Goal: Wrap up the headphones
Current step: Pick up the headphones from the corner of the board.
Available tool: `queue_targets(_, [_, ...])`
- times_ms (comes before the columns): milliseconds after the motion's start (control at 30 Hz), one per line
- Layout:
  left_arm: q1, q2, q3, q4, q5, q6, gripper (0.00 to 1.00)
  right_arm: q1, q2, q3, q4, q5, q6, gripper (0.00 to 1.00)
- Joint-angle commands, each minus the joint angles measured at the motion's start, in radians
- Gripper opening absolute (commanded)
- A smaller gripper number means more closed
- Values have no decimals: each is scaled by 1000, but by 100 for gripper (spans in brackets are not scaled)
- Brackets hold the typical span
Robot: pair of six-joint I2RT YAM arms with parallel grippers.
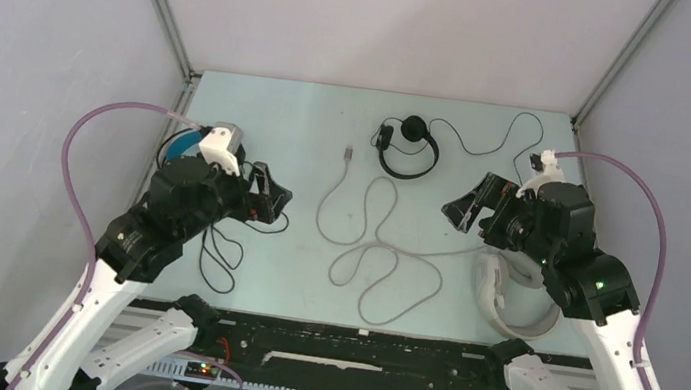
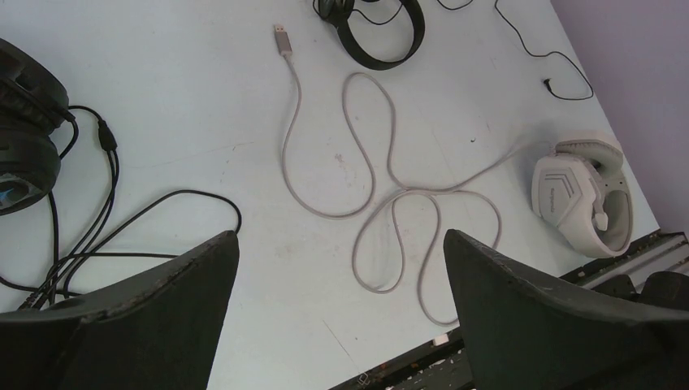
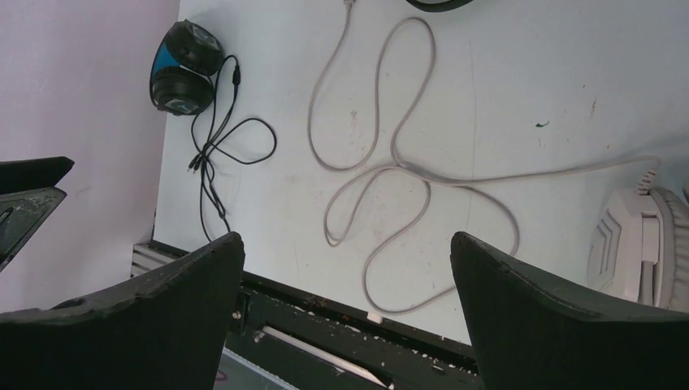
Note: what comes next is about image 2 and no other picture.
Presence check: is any black and blue headset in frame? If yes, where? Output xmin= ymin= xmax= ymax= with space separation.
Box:
xmin=1 ymin=39 xmax=69 ymax=215

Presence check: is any thin black headphone cable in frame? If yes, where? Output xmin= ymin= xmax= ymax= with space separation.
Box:
xmin=435 ymin=0 xmax=595 ymax=102

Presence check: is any white gaming headset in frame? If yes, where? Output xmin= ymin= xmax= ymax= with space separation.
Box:
xmin=531 ymin=131 xmax=634 ymax=258

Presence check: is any small black on-ear headphones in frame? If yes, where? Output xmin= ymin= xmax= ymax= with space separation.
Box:
xmin=311 ymin=0 xmax=426 ymax=71

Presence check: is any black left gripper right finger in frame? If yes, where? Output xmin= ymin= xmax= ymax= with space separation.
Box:
xmin=444 ymin=229 xmax=688 ymax=389

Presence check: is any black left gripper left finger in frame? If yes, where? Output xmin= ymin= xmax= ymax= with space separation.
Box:
xmin=1 ymin=231 xmax=240 ymax=389

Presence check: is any black cable of blue headset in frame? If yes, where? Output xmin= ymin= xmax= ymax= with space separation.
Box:
xmin=0 ymin=105 xmax=243 ymax=312

